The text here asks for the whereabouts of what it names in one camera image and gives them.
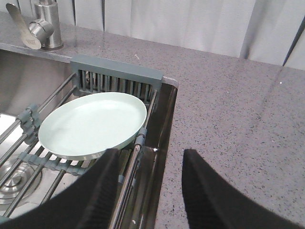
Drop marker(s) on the steel kitchen faucet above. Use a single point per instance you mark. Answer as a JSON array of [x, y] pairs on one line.
[[43, 32]]

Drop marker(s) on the round steel sink drain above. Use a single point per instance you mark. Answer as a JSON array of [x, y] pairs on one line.
[[17, 181]]

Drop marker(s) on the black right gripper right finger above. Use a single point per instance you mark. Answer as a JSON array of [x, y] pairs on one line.
[[212, 203]]

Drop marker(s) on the pale green round plate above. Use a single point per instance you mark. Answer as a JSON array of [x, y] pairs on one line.
[[83, 129]]

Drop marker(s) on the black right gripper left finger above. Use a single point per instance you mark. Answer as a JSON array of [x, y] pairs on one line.
[[85, 204]]

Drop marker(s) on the stainless steel sink basin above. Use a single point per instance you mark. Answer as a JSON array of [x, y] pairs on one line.
[[71, 143]]

